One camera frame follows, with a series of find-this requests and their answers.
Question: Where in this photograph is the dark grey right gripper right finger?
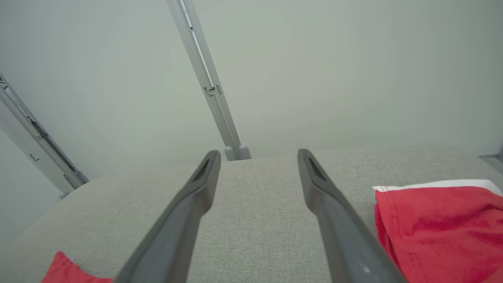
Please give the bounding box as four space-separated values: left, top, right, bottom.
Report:
297 149 407 283

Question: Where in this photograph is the grey partition post double foot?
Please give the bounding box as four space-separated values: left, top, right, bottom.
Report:
167 0 252 162

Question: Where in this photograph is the red shorts white waistband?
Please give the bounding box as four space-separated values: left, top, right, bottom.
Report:
372 180 503 283

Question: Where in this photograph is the grey metal partition base piece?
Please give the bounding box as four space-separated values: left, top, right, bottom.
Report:
479 147 503 174

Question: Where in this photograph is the red white striped shirt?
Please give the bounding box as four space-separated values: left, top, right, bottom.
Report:
41 251 114 283

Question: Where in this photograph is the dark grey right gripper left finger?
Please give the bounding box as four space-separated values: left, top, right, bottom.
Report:
114 150 222 283

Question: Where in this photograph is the grey partition post curved foot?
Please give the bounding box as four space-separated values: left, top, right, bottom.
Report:
0 74 89 199

